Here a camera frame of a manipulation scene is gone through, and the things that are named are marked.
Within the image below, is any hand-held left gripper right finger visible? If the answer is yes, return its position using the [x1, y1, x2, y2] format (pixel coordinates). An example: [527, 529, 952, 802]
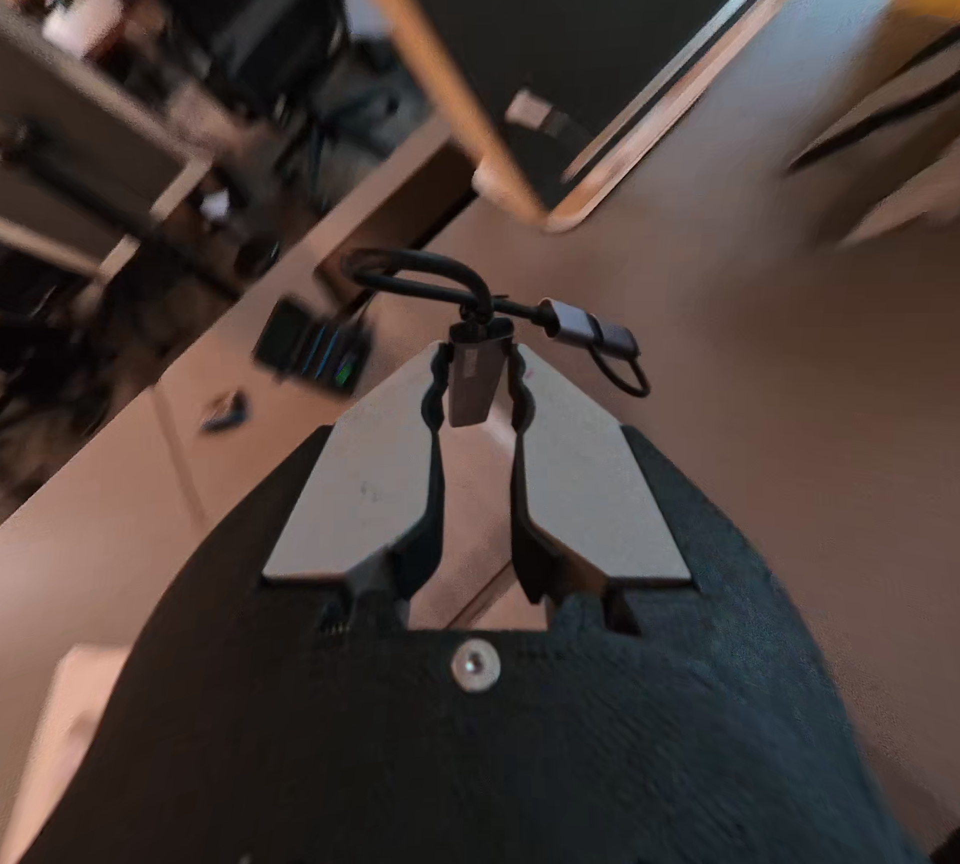
[508, 343, 694, 589]

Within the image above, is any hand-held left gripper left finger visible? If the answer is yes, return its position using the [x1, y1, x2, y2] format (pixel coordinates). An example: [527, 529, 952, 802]
[261, 341, 453, 585]

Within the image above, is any grey usb hub with cable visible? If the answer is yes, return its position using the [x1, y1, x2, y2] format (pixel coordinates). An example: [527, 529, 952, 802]
[341, 247, 651, 429]

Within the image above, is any black usb hub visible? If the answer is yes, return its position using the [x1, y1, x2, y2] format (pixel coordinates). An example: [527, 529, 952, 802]
[253, 296, 374, 398]

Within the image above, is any metal ledge strip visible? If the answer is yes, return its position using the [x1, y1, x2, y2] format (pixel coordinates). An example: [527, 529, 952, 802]
[562, 0, 781, 183]

